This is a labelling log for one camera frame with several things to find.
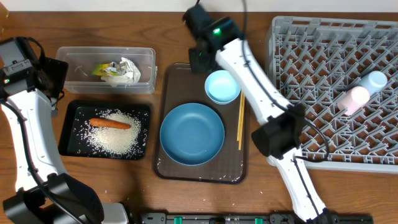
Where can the grey dishwasher rack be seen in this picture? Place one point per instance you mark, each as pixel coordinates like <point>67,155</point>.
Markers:
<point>314,62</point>

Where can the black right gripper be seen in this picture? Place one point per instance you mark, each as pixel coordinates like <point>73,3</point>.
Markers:
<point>196,65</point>

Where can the light blue cup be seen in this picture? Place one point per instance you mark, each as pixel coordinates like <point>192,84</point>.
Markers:
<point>374,82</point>

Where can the yellow foil snack wrapper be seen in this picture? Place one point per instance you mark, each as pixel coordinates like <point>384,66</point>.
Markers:
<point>106,69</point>

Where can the white cup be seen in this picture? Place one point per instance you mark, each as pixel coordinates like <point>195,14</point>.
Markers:
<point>353,100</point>

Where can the black waste tray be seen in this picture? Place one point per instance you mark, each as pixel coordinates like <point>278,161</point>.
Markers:
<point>78,111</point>

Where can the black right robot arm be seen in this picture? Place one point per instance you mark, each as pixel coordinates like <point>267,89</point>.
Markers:
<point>281,123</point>

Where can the dark brown serving tray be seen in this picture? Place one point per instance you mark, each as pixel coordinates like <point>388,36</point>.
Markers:
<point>229,166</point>

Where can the wooden chopstick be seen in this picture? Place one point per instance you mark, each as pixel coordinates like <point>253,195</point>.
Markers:
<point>240,142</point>
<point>241,112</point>

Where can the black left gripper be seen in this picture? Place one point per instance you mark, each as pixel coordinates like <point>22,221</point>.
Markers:
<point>59,69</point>

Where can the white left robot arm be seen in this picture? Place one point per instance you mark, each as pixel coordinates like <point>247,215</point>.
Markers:
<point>45,193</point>

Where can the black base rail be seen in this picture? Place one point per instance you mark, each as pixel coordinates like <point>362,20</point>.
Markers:
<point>283,218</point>

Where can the large blue plate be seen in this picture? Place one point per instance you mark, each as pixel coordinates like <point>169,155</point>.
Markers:
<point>192,134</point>

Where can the clear plastic bin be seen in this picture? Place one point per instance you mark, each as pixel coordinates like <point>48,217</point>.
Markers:
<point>83,60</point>

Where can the light blue small bowl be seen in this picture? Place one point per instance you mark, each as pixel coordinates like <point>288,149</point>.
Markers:
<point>221,87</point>

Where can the white paper napkin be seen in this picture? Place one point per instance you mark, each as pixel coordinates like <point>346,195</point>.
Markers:
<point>129,74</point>

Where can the orange carrot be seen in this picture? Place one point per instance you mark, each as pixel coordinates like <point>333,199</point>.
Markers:
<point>107,123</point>

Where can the pile of white rice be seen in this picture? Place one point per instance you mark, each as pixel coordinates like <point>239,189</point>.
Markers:
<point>112,141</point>

